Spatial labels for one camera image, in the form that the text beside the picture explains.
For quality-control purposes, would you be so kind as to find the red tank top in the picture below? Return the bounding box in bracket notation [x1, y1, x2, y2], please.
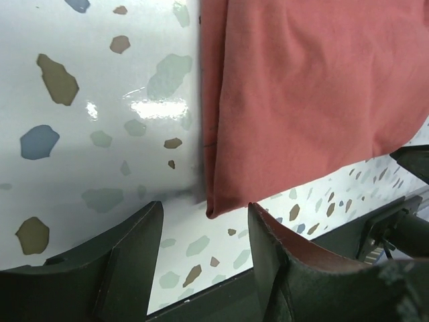
[200, 1, 428, 219]

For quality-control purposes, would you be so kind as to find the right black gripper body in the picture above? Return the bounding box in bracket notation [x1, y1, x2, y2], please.
[390, 144, 429, 184]

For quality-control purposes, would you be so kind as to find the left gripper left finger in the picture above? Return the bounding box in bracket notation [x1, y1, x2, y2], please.
[44, 201, 164, 321]

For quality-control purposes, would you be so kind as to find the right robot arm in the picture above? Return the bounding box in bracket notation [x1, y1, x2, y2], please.
[355, 144, 428, 261]

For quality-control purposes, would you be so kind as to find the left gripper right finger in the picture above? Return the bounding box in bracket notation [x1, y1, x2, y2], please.
[248, 203, 379, 321]

